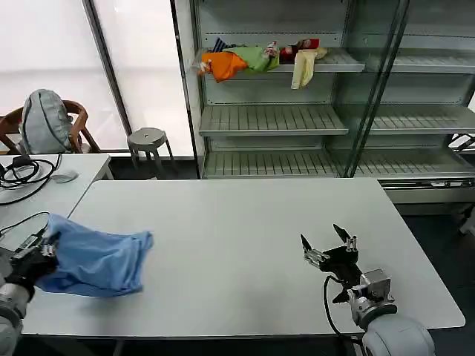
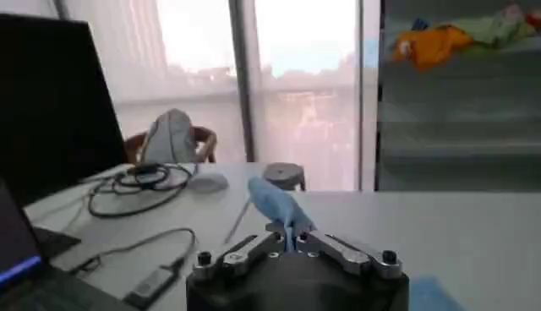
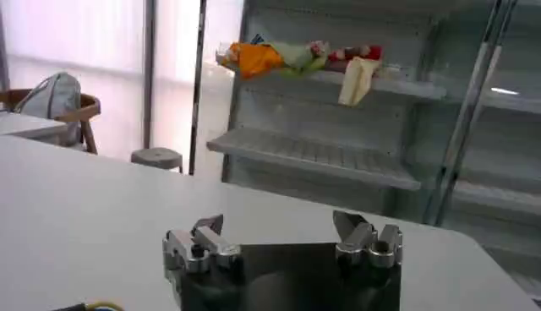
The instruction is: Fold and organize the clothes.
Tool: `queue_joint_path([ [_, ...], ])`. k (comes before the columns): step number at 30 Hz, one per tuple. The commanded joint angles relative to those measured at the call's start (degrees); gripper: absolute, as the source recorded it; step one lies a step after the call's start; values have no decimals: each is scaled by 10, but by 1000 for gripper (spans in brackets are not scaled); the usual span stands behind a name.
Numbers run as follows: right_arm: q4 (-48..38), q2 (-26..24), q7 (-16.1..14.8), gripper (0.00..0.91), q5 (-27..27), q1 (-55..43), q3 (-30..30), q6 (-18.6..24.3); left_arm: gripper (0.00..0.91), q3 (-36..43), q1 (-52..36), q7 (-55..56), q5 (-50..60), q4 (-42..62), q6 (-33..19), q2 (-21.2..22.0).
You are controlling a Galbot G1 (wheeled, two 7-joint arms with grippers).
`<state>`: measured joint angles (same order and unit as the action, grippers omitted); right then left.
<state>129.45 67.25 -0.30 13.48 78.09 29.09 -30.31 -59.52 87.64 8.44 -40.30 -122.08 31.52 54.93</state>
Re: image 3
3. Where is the brown wooden chair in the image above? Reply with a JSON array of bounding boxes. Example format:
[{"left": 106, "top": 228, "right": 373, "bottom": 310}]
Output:
[{"left": 0, "top": 87, "right": 102, "bottom": 156}]

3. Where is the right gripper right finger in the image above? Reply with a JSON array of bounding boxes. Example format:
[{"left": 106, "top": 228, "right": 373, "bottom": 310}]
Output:
[{"left": 332, "top": 210, "right": 404, "bottom": 270}]

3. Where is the white side desk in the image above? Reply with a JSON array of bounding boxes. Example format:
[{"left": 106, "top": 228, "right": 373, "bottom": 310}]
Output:
[{"left": 0, "top": 111, "right": 68, "bottom": 141}]

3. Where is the dark window frame post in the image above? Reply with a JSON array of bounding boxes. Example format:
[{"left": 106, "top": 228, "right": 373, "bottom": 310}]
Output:
[{"left": 142, "top": 0, "right": 158, "bottom": 150}]

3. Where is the grey round stool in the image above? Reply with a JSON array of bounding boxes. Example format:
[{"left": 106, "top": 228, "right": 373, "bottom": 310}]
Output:
[{"left": 129, "top": 146, "right": 184, "bottom": 174}]

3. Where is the glass-door grey shelf rack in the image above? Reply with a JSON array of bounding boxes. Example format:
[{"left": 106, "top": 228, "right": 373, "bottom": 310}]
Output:
[{"left": 422, "top": 0, "right": 541, "bottom": 299}]

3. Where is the grey backpack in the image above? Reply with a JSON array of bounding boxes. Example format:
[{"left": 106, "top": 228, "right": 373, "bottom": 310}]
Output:
[{"left": 14, "top": 71, "right": 82, "bottom": 147}]

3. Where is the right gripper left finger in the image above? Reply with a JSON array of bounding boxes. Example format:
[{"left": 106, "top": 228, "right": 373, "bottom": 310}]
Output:
[{"left": 162, "top": 214, "right": 242, "bottom": 274}]

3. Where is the grey shelf rack with goods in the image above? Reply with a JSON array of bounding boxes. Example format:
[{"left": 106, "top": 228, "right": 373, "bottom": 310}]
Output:
[{"left": 188, "top": 0, "right": 449, "bottom": 217}]

